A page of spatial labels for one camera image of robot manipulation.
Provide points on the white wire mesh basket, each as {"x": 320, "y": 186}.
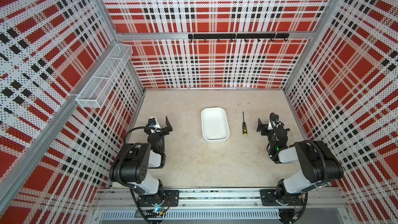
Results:
{"x": 111, "y": 65}

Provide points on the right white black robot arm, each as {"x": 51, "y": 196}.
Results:
{"x": 318, "y": 166}

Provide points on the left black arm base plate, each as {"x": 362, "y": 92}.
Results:
{"x": 168, "y": 198}

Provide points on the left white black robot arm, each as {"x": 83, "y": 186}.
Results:
{"x": 134, "y": 160}

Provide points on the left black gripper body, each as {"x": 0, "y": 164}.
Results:
{"x": 165, "y": 131}

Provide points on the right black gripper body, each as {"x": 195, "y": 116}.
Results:
{"x": 265, "y": 131}

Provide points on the black yellow screwdriver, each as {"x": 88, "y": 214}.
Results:
{"x": 244, "y": 126}

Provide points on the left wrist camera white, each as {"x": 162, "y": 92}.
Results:
{"x": 153, "y": 123}

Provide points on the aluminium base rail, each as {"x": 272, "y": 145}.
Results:
{"x": 224, "y": 205}

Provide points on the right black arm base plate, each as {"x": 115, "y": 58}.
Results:
{"x": 273, "y": 197}

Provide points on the black wall hook rail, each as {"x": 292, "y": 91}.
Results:
{"x": 233, "y": 36}

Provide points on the white rectangular plastic bin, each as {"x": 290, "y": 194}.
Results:
{"x": 215, "y": 126}

